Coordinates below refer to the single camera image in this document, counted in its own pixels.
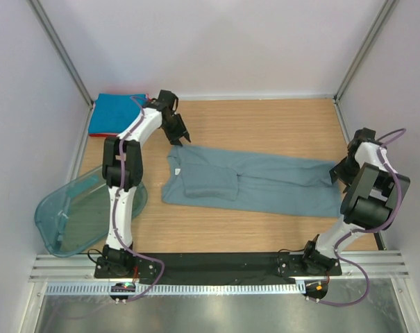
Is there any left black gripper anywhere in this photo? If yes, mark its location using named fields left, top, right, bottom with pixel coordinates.
left=161, top=113, right=190, bottom=146

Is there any grey-blue t shirt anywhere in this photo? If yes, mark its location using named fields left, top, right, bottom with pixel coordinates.
left=162, top=146, right=341, bottom=218

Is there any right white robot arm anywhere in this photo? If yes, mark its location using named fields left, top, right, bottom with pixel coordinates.
left=300, top=128, right=410, bottom=275

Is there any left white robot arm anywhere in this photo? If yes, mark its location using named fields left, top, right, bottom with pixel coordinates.
left=94, top=89, right=191, bottom=278

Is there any folded blue t shirt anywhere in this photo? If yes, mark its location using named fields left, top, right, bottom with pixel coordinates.
left=88, top=92, right=151, bottom=135

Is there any folded red t shirt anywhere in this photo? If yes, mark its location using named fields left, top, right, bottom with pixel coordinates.
left=88, top=97, right=154, bottom=139

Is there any translucent teal plastic basket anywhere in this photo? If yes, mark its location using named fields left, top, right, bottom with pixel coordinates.
left=33, top=164, right=149, bottom=258

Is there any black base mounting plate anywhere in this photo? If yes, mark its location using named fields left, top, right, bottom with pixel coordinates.
left=94, top=252, right=342, bottom=286

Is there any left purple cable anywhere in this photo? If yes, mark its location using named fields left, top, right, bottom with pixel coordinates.
left=112, top=96, right=167, bottom=302

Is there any purple cable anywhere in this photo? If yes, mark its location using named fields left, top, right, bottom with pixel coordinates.
left=306, top=128, right=406, bottom=306
left=112, top=96, right=167, bottom=302

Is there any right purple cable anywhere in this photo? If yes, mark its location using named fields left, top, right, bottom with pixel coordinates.
left=306, top=128, right=406, bottom=306

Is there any left aluminium frame post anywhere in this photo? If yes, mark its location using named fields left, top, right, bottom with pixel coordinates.
left=26, top=0, right=93, bottom=108

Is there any aluminium frame post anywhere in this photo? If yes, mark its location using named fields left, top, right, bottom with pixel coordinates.
left=333, top=0, right=398, bottom=105
left=26, top=0, right=93, bottom=108

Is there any aluminium extrusion rail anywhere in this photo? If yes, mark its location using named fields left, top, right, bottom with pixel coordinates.
left=30, top=250, right=410, bottom=281

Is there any right aluminium frame post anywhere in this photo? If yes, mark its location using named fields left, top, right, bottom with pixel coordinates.
left=333, top=0, right=398, bottom=105

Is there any slotted grey cable duct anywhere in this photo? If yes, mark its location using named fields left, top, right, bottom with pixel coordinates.
left=46, top=281, right=305, bottom=297

